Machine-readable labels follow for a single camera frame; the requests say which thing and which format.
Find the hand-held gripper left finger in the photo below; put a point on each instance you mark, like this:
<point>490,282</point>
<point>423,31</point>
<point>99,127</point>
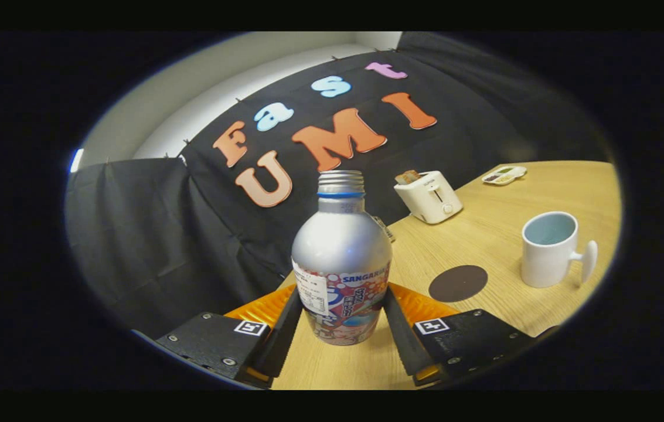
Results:
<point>282,340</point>

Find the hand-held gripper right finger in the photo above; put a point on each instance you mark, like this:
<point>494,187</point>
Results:
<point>405,340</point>

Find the dark round coaster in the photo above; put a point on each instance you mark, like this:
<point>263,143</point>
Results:
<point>458,283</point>

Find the silver juice bottle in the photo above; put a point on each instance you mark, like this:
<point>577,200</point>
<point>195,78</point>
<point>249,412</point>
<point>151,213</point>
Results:
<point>340,246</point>

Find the white cup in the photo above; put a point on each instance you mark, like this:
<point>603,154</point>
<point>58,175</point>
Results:
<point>545,264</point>

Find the black backdrop cloth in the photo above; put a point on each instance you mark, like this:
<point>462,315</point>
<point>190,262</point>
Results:
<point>191,234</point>

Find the white toaster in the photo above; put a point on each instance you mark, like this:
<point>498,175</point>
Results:
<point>431,202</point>

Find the wooden table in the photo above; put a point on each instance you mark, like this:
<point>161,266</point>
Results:
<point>501,234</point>

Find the brown toast slice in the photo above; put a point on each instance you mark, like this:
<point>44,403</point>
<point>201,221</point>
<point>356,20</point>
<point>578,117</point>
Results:
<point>408,177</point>

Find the white divided sauce tray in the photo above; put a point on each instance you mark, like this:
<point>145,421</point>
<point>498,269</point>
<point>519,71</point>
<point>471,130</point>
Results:
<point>504,175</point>

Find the short ceiling light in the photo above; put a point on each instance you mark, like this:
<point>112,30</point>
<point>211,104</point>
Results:
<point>76,160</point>

